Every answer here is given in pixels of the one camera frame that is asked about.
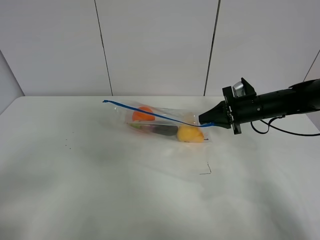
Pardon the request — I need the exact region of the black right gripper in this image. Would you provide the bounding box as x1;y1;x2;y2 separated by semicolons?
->
198;86;257;135

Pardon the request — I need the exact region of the clear zip bag blue seal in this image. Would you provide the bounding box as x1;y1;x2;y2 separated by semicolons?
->
102;99;214;143

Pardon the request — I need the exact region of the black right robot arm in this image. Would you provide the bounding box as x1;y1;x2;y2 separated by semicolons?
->
198;78;320;135

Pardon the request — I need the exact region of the yellow pear fruit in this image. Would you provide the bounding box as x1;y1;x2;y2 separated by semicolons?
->
177;125;205;143

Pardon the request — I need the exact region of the purple eggplant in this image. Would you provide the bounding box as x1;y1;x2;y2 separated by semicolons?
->
129;123;179;137

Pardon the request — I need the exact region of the orange fruit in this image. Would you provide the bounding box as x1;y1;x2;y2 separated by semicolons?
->
132;106;156;122

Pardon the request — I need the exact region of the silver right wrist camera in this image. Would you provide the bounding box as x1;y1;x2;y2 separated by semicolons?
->
232;77;257;98

